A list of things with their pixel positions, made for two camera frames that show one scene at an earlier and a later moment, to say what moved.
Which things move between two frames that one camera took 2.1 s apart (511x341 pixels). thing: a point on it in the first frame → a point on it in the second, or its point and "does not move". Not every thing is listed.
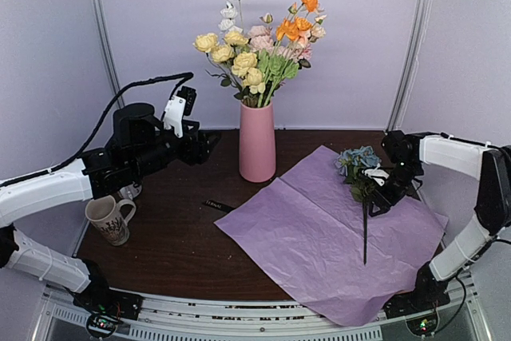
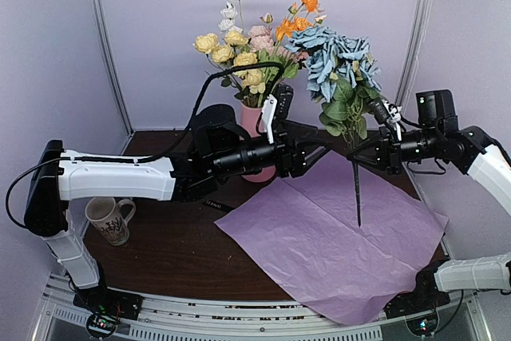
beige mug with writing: x=111 y=216 does not move
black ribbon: x=219 y=205 does not move
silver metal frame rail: x=404 y=87 does not move
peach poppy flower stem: x=298 y=44 → x=287 y=26
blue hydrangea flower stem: x=351 y=163 → x=342 y=78
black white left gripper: x=201 y=152 → x=295 y=163
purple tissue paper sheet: x=307 y=231 does not move
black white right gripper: x=385 y=200 → x=388 y=148
